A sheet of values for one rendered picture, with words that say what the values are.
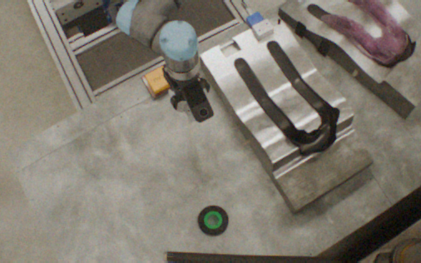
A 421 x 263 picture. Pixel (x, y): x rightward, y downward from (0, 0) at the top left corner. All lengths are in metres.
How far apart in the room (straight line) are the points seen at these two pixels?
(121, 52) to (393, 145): 1.24
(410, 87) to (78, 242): 1.02
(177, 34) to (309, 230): 0.68
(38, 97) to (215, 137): 1.23
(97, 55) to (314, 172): 1.21
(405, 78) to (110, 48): 1.29
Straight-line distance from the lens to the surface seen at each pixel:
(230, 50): 1.64
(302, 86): 1.59
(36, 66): 2.73
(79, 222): 1.60
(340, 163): 1.56
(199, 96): 1.33
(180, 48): 1.16
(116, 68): 2.39
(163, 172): 1.59
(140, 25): 1.22
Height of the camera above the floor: 2.33
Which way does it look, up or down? 71 degrees down
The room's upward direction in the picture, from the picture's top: 6 degrees counter-clockwise
